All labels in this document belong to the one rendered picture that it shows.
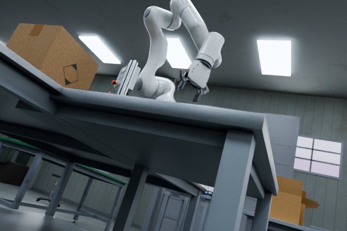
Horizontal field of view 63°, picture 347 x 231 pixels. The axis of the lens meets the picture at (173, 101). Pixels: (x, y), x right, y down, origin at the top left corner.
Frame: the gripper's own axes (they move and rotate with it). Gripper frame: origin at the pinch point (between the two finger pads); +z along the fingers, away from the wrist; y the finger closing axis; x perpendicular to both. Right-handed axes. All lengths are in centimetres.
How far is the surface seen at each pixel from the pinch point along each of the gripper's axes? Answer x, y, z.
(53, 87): 8, 47, 29
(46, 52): -18, 54, 14
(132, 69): -89, 2, -27
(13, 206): -223, -2, 113
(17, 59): 16, 59, 28
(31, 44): -26, 60, 13
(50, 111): 2, 43, 35
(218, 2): -271, -121, -288
